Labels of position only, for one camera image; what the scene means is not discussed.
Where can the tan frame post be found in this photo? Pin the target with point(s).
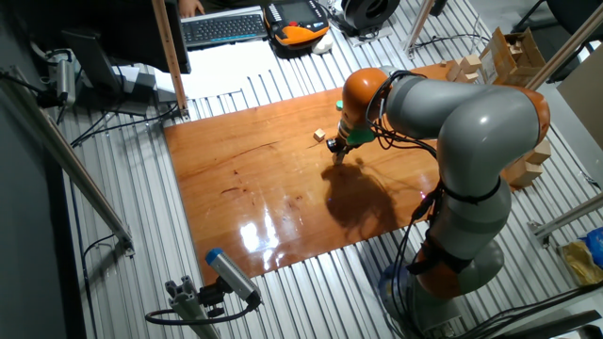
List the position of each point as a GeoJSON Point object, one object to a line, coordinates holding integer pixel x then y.
{"type": "Point", "coordinates": [172, 61]}
{"type": "Point", "coordinates": [419, 23]}
{"type": "Point", "coordinates": [570, 44]}

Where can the large wooden block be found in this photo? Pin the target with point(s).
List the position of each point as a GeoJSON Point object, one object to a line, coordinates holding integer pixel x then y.
{"type": "Point", "coordinates": [524, 175]}
{"type": "Point", "coordinates": [541, 154]}

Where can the white computer mouse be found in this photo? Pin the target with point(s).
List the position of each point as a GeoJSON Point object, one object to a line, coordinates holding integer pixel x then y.
{"type": "Point", "coordinates": [323, 44]}

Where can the short aluminium frame beam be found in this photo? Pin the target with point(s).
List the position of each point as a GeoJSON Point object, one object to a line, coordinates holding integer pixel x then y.
{"type": "Point", "coordinates": [570, 215]}

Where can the silver camera with blue end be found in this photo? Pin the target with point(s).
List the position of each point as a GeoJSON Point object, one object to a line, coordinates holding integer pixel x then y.
{"type": "Point", "coordinates": [231, 273]}

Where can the black flat bar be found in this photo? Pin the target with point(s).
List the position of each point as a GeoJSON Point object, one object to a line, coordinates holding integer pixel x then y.
{"type": "Point", "coordinates": [551, 326]}

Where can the glossy wooden board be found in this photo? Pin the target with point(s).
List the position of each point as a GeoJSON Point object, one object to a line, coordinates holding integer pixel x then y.
{"type": "Point", "coordinates": [264, 188]}

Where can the person right hand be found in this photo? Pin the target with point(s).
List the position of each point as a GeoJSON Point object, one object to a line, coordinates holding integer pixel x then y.
{"type": "Point", "coordinates": [190, 7]}

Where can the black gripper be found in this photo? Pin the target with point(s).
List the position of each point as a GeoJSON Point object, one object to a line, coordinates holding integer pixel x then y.
{"type": "Point", "coordinates": [341, 143]}

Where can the blue plastic bag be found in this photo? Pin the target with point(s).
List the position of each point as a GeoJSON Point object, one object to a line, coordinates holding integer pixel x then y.
{"type": "Point", "coordinates": [597, 245]}

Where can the grey fan base plate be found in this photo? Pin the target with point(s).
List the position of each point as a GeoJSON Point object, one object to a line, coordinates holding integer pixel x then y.
{"type": "Point", "coordinates": [377, 37]}

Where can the yellow plastic bag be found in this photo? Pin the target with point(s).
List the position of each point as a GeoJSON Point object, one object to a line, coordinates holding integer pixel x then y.
{"type": "Point", "coordinates": [581, 263]}

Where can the long aluminium frame beam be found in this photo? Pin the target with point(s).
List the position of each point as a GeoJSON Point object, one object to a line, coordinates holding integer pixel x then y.
{"type": "Point", "coordinates": [70, 165]}

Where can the orange black teach pendant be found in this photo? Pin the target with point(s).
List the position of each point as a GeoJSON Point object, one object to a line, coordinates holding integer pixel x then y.
{"type": "Point", "coordinates": [301, 34]}

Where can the beige flat panel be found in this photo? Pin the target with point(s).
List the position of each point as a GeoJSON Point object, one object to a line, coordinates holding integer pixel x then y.
{"type": "Point", "coordinates": [584, 99]}

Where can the black computer keyboard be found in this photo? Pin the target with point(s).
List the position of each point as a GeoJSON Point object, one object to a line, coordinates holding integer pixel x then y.
{"type": "Point", "coordinates": [223, 29]}

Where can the white paper sheets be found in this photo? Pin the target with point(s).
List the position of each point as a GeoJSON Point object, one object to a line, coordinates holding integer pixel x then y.
{"type": "Point", "coordinates": [221, 66]}

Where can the open cardboard box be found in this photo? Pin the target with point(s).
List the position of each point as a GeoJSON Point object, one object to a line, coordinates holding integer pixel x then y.
{"type": "Point", "coordinates": [532, 54]}

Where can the aluminium profile camera stand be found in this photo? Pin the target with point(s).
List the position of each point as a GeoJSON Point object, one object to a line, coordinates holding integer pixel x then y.
{"type": "Point", "coordinates": [188, 306]}

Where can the black office chair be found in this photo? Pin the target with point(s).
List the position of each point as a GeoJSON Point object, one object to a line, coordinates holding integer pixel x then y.
{"type": "Point", "coordinates": [572, 11]}

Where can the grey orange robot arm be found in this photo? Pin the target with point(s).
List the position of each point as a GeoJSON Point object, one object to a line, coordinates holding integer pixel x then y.
{"type": "Point", "coordinates": [480, 127]}

